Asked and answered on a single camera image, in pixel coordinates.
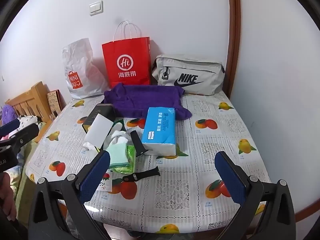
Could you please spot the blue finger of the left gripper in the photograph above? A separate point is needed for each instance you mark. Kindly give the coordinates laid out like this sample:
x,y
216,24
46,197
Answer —
x,y
24,136
9,127

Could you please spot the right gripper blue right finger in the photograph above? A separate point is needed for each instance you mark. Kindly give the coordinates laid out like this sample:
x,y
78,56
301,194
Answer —
x,y
244,190

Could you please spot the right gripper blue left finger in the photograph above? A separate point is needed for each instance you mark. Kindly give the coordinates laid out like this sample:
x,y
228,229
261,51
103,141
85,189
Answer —
x,y
78,189

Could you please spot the white snack sachet tomato print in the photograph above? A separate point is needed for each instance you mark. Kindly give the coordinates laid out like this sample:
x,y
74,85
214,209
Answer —
x,y
106,183

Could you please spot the white tissue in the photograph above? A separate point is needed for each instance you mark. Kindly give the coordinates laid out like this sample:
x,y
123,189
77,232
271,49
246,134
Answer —
x,y
90,147

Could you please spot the white sponge block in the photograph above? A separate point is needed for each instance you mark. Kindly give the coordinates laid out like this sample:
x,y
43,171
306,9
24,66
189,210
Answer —
x,y
98,131

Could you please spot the white and mint gloves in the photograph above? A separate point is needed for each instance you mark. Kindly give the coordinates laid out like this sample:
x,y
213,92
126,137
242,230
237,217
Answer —
x,y
115,144

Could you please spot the black watch strap short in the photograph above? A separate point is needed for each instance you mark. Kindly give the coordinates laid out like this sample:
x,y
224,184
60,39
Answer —
x,y
136,176

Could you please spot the green tissue packet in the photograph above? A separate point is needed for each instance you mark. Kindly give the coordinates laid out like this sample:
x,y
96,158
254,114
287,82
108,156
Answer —
x,y
119,125

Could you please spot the person's left hand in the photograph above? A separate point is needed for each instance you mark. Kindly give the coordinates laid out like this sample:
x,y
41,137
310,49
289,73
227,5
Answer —
x,y
7,196

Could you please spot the purple plush toy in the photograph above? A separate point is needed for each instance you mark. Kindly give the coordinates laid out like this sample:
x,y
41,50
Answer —
x,y
8,114

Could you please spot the polka dot cloth pile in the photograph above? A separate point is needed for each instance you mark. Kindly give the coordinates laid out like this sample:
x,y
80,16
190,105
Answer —
x,y
26,120

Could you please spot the fruit print tablecloth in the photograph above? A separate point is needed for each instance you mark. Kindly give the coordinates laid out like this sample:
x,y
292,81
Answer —
x,y
179,198

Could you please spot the dark green tea tin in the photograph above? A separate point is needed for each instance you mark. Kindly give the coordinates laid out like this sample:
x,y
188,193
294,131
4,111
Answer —
x,y
104,109

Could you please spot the white Miniso plastic bag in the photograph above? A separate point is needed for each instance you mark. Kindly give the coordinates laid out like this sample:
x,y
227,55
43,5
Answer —
x,y
83,78

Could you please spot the blue tissue pack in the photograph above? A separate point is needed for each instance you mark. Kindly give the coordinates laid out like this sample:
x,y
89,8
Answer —
x,y
159,136

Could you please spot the purple towel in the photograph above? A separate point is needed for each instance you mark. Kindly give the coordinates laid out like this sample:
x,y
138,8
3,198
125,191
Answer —
x,y
133,101

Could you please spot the grey Nike pouch bag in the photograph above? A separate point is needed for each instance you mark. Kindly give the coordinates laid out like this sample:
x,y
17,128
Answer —
x,y
196,75

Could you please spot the red Haidilao paper bag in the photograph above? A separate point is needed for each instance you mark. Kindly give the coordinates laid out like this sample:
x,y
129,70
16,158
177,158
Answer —
x,y
128,60

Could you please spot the white wall switch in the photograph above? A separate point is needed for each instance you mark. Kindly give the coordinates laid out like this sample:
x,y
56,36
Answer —
x,y
96,8

